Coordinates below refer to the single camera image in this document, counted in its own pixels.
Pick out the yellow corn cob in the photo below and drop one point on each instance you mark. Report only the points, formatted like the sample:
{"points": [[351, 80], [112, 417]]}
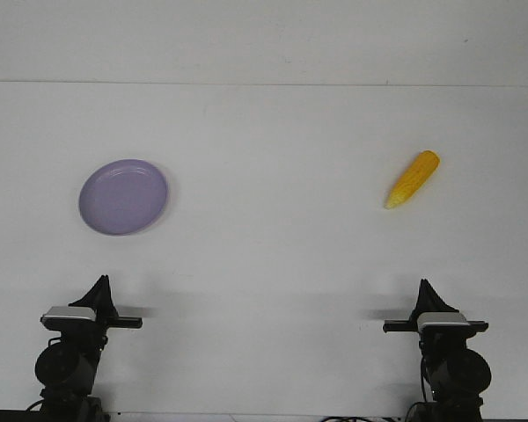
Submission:
{"points": [[412, 179]]}

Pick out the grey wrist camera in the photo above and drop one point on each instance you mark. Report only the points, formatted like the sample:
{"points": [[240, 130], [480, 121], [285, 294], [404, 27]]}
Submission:
{"points": [[65, 318], [440, 320]]}

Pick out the purple round plate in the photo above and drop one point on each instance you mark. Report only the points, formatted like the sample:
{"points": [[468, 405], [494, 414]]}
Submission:
{"points": [[123, 197]]}

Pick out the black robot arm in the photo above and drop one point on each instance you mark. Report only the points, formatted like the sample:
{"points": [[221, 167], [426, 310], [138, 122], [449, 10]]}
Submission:
{"points": [[452, 375], [68, 366]]}

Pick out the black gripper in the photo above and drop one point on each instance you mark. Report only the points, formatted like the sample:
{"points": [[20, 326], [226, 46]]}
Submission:
{"points": [[430, 301], [89, 333]]}

